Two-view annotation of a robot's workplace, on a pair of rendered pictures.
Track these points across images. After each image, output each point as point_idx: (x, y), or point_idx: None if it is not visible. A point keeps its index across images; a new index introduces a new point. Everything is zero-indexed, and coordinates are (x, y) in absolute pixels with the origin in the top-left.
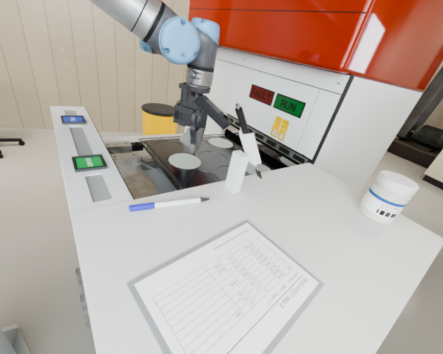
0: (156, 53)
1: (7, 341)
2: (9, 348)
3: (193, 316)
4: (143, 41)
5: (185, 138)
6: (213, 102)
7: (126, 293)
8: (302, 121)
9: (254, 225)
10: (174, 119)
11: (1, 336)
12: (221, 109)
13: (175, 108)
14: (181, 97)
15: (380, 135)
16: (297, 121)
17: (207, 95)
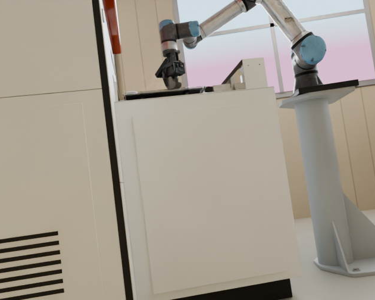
0: (193, 37)
1: (313, 215)
2: (313, 220)
3: None
4: (202, 40)
5: (178, 84)
6: (109, 61)
7: None
8: (115, 77)
9: None
10: (184, 71)
11: (311, 203)
12: (111, 70)
13: (183, 65)
14: (178, 58)
15: None
16: (115, 77)
17: (108, 50)
